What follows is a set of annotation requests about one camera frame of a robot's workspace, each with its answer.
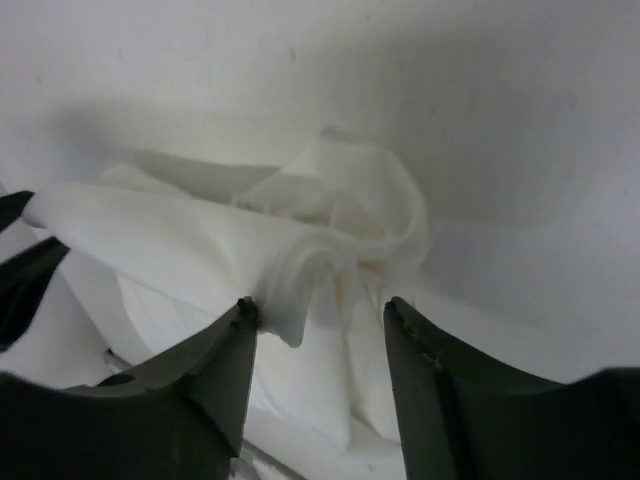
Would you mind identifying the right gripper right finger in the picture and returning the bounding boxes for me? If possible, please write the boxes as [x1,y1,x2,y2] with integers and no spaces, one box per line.
[384,297,639,479]

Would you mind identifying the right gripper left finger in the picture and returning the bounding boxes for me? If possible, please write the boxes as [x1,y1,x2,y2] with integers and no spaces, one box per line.
[1,297,259,479]

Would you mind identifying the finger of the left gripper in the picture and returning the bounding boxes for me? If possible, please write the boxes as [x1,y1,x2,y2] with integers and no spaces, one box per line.
[0,191,34,231]
[1,237,69,350]

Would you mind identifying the white printed t shirt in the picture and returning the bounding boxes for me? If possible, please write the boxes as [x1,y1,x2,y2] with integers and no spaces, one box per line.
[24,125,428,479]

